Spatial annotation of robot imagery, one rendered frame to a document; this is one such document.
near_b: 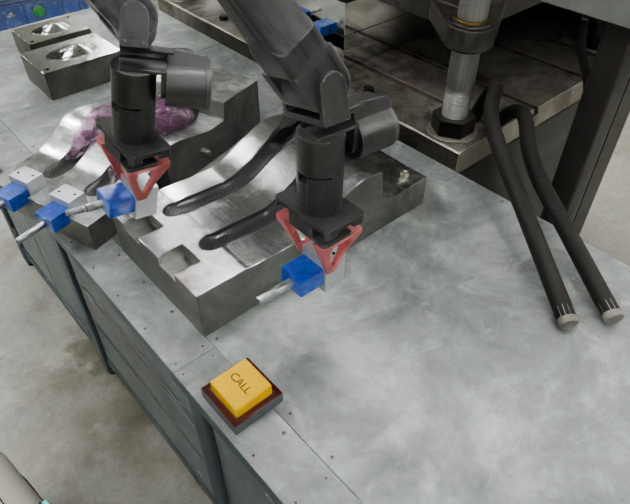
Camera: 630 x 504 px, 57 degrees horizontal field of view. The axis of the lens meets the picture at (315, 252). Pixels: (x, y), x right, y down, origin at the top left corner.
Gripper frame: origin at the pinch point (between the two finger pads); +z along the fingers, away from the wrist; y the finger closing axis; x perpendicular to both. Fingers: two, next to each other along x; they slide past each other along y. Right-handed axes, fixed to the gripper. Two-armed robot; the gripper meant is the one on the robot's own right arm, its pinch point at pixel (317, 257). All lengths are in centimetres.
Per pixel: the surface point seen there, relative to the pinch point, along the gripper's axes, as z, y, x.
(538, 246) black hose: 8.6, -14.0, -35.6
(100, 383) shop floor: 95, 77, 17
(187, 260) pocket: 8.9, 19.9, 9.4
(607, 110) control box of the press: 4, -1, -79
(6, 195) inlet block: 9, 55, 25
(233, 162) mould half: 5.4, 33.6, -9.3
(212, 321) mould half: 13.0, 10.1, 11.8
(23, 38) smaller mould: 8, 122, -4
